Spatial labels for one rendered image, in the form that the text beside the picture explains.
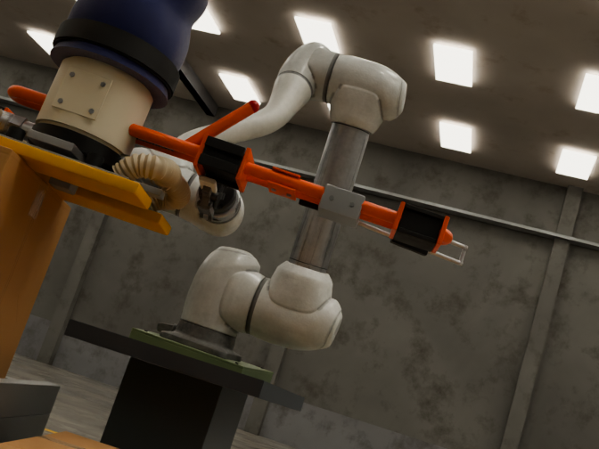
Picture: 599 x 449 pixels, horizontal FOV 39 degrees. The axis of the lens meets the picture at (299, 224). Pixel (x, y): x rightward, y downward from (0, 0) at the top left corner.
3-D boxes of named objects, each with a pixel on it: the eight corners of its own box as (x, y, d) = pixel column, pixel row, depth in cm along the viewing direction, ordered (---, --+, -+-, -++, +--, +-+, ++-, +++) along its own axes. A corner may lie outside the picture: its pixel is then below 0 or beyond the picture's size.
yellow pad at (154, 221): (-17, 163, 151) (-5, 138, 152) (4, 179, 160) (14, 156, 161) (159, 224, 147) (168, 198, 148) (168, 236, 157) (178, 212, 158)
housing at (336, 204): (317, 207, 139) (326, 182, 140) (317, 216, 146) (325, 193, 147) (357, 220, 138) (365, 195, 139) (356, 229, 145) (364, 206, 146)
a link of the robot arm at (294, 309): (254, 332, 225) (332, 359, 221) (241, 338, 209) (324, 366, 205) (340, 59, 225) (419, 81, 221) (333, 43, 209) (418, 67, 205)
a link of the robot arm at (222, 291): (187, 321, 227) (214, 244, 230) (250, 342, 224) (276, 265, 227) (171, 315, 211) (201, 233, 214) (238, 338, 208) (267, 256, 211)
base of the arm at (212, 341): (167, 336, 228) (174, 316, 229) (242, 362, 223) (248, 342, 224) (143, 330, 211) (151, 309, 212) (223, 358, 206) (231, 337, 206)
